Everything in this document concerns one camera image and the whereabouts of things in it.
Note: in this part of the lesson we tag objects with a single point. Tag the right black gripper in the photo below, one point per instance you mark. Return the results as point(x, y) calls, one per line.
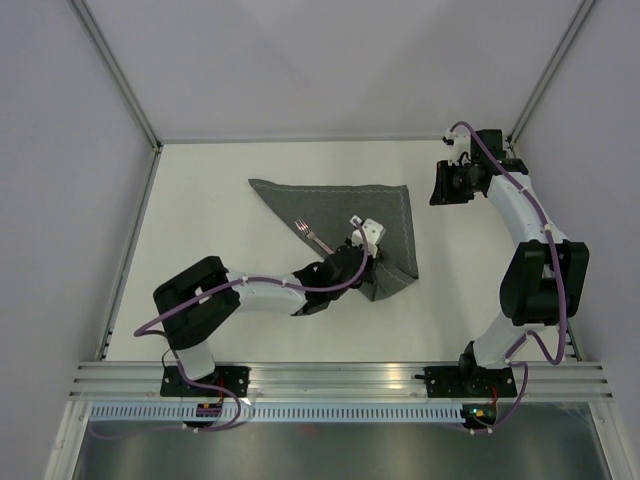
point(443, 192)

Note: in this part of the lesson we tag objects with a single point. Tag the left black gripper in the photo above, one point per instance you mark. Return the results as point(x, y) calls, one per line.
point(372, 263)

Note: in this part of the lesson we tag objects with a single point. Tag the fork with pink handle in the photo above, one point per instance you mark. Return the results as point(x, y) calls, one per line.
point(309, 234)

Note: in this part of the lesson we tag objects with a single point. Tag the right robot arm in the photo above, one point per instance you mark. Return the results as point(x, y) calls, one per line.
point(542, 286)

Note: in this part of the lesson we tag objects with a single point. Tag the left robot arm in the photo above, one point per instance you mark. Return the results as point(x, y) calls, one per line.
point(196, 302)

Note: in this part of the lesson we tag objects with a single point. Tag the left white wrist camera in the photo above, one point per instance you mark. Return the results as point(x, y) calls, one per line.
point(367, 233)

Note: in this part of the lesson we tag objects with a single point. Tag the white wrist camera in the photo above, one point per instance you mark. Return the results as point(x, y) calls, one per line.
point(457, 144)
point(367, 233)

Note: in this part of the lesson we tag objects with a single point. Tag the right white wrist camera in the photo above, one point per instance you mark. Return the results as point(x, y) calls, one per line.
point(457, 144)

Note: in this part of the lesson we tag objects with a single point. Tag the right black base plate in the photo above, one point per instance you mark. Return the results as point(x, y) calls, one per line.
point(454, 382)

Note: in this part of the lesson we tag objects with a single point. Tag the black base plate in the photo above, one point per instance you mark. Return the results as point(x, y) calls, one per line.
point(232, 378)
point(454, 382)

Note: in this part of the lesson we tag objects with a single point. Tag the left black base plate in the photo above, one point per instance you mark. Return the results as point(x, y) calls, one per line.
point(232, 378)

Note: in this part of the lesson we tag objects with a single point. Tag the white slotted cable duct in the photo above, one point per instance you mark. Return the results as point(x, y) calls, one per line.
point(272, 412)

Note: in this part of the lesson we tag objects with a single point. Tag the right aluminium frame post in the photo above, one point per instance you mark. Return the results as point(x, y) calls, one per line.
point(558, 57)

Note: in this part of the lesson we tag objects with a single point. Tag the aluminium frame post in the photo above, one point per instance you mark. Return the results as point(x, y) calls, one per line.
point(558, 57)
point(98, 40)

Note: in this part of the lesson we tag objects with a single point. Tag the aluminium front rail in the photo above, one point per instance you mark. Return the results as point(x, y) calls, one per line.
point(280, 381)

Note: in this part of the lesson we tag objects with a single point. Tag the left aluminium frame post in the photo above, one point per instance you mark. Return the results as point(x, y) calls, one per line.
point(98, 40)

